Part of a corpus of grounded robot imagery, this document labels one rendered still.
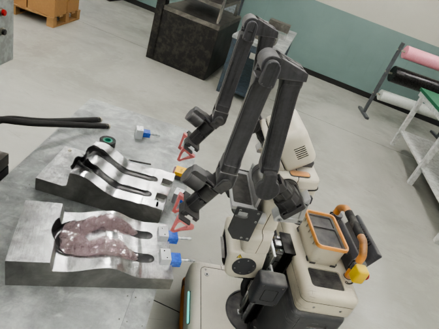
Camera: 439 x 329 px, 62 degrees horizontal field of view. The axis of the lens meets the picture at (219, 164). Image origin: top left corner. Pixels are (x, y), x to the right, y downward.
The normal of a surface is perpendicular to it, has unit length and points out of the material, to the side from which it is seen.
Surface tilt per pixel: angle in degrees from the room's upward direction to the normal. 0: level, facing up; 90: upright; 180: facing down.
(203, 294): 0
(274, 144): 90
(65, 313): 0
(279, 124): 90
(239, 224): 90
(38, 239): 0
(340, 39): 90
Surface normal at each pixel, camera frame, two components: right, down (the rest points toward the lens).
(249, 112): 0.00, 0.54
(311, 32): -0.27, 0.45
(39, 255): 0.30, -0.80
